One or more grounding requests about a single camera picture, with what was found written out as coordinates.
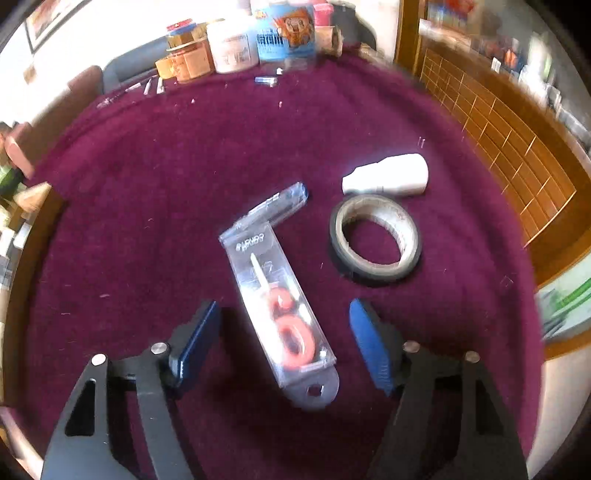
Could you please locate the framed wall picture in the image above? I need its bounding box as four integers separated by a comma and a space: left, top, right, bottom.
25, 0, 94, 52

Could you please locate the cardboard tube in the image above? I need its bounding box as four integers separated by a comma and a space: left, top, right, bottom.
316, 25, 344, 57

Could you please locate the boxed red number candle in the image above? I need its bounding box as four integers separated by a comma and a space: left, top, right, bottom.
218, 220, 341, 412

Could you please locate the dark cloth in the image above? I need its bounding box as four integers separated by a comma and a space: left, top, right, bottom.
332, 4, 378, 52

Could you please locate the wooden counter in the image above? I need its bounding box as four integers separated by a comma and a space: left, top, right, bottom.
396, 25, 591, 289

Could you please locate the green printed panel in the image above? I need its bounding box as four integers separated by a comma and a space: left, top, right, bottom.
537, 271, 591, 343

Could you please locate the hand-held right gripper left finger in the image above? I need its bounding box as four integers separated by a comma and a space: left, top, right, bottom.
41, 300, 223, 480

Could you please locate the orange labelled jar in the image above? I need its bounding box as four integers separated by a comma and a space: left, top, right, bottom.
165, 18, 216, 85

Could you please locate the grey chair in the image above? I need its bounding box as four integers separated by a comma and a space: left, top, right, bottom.
102, 37, 170, 94

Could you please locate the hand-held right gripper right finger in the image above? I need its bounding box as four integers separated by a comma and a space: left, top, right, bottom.
348, 298, 529, 480

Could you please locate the yellow tape roll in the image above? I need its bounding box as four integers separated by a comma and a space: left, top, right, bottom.
154, 55, 179, 80

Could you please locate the small white bottle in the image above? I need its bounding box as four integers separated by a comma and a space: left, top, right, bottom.
341, 153, 430, 198

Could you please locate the clear jar with blue label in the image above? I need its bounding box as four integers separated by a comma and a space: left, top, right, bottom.
255, 0, 317, 66

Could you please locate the white plastic jar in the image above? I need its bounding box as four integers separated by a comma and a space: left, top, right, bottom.
206, 18, 260, 75

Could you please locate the clear pen cap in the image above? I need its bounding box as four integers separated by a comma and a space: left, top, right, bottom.
244, 182, 310, 228

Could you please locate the brown chair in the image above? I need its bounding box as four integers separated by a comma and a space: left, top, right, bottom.
8, 65, 104, 180

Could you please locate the thin dark pen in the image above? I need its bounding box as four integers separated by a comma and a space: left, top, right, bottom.
96, 82, 145, 110

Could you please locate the black tape roll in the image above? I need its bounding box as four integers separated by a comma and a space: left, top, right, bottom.
329, 193, 423, 285

